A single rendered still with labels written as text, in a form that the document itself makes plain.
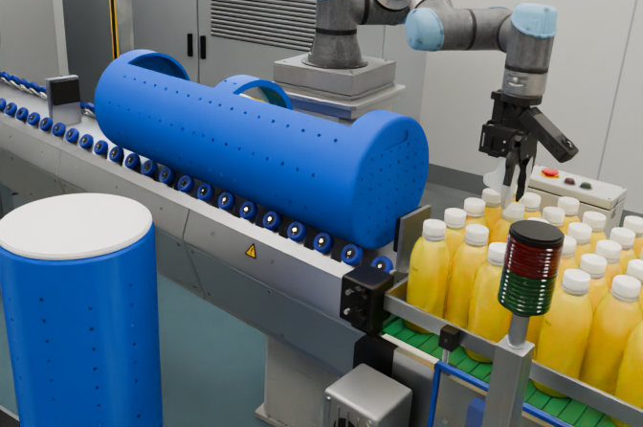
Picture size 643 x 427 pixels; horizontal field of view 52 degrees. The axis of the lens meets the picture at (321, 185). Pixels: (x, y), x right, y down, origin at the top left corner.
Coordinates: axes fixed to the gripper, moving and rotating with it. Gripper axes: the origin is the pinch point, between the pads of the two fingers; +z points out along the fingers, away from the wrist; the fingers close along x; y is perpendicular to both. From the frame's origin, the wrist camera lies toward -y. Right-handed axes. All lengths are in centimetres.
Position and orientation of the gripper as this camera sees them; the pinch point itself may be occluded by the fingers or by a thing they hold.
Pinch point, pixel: (515, 200)
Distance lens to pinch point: 130.3
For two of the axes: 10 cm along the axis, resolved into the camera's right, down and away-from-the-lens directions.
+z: -0.5, 9.3, 3.7
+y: -7.6, -2.8, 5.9
